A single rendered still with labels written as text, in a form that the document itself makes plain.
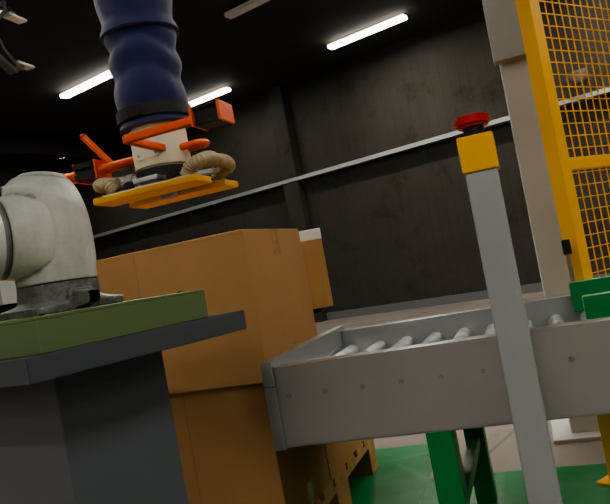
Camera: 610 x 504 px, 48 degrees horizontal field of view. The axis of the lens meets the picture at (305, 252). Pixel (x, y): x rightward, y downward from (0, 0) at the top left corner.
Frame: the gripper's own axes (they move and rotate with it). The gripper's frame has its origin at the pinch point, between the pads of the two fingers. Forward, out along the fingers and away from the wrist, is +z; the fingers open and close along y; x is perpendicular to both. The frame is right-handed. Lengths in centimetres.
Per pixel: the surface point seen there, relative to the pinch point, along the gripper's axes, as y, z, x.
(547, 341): 101, -13, 125
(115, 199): 48, 7, 16
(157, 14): -3.7, 16.3, 34.8
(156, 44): 5.1, 15.3, 33.3
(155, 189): 48, 7, 29
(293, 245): 69, 33, 58
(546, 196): 66, 117, 134
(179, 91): 18.9, 19.7, 35.8
